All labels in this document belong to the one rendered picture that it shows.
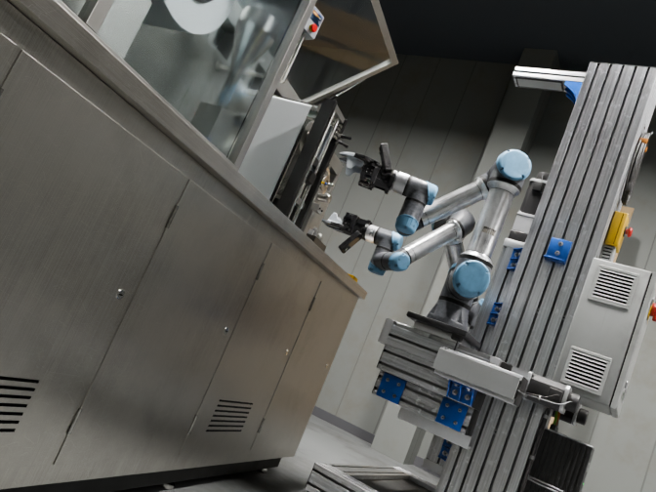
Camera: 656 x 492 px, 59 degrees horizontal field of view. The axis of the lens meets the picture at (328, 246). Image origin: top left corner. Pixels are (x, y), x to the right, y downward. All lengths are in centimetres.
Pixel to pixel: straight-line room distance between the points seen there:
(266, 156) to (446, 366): 105
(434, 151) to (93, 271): 493
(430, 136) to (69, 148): 511
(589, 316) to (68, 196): 166
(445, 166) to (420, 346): 385
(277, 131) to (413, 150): 374
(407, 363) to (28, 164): 142
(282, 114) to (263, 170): 24
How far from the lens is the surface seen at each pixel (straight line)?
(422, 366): 207
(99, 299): 127
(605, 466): 495
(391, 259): 230
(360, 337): 548
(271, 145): 232
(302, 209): 223
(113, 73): 111
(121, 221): 124
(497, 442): 217
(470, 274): 196
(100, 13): 117
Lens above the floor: 58
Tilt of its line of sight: 10 degrees up
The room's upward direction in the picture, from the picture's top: 23 degrees clockwise
